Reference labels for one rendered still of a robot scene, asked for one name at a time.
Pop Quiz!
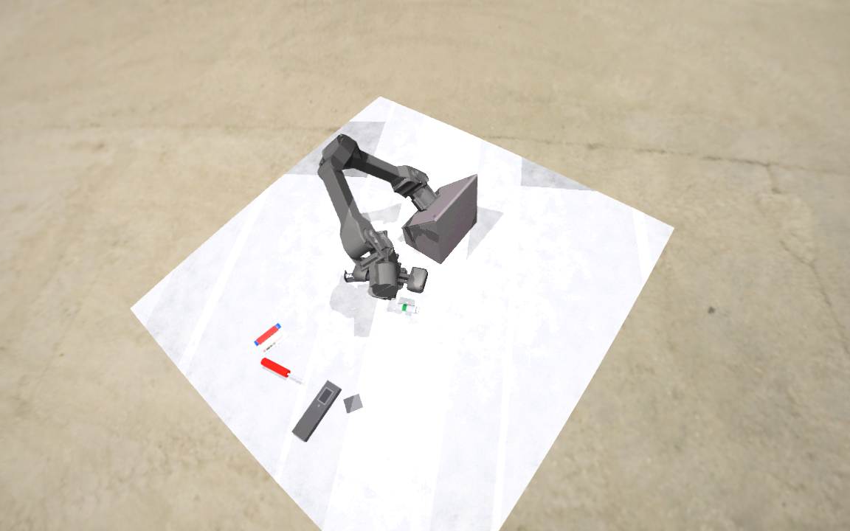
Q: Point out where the red-handled screwdriver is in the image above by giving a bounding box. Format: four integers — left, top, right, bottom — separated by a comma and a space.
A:
261, 358, 305, 384

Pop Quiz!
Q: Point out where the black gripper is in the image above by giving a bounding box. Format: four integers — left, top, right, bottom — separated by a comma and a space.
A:
352, 253, 428, 294

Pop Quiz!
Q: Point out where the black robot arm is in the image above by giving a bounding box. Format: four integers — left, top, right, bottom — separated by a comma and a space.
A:
317, 133, 440, 300

